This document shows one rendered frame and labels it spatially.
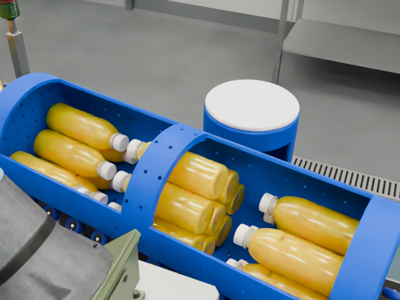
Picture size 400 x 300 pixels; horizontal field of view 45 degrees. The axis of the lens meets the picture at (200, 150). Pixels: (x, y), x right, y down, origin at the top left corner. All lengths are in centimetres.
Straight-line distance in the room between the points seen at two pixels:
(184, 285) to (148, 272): 6
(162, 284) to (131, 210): 19
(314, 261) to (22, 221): 48
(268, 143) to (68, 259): 86
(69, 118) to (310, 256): 64
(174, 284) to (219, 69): 315
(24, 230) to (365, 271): 49
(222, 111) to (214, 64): 254
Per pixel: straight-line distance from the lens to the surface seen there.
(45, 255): 62
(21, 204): 63
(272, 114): 141
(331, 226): 93
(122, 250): 66
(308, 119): 335
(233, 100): 145
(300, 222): 94
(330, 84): 382
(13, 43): 179
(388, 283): 223
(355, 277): 80
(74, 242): 64
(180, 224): 94
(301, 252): 87
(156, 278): 81
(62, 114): 121
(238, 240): 91
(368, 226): 83
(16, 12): 174
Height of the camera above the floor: 179
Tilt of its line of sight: 37 degrees down
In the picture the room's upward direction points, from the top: 2 degrees clockwise
